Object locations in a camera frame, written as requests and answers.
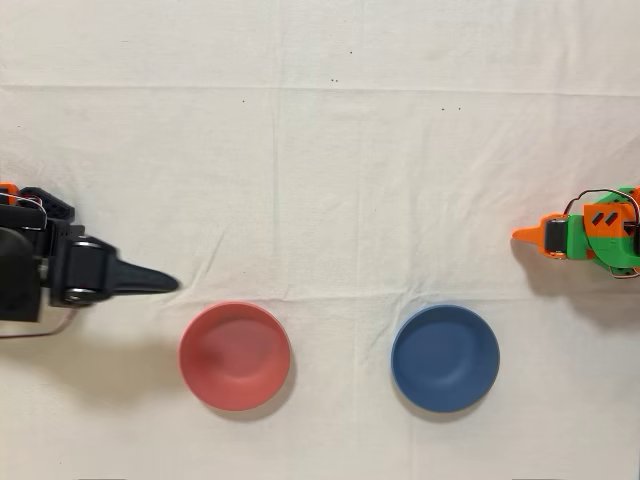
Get white tablecloth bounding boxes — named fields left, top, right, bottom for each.
left=0, top=0, right=640, bottom=480

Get blue bowl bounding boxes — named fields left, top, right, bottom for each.
left=390, top=303, right=501, bottom=414

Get pink bowl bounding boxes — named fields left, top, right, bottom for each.
left=178, top=300, right=292, bottom=413

